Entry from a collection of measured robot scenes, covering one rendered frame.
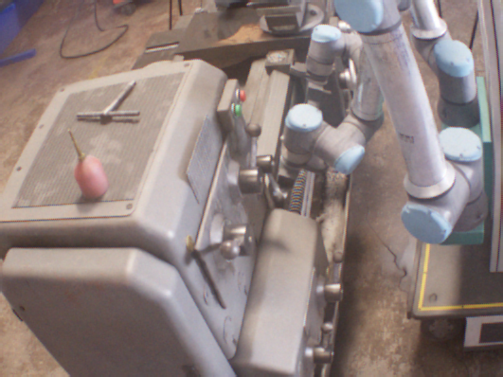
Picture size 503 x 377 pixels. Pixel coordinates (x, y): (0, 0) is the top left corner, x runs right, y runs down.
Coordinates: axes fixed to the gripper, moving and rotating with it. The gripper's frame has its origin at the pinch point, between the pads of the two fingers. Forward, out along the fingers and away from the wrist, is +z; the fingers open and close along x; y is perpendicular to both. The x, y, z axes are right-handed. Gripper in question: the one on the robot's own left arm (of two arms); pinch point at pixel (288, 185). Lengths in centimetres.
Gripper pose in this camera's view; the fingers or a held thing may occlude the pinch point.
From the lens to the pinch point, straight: 210.2
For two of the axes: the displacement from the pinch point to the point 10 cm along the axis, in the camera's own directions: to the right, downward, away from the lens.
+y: -9.3, -3.5, 1.2
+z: -0.9, 5.2, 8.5
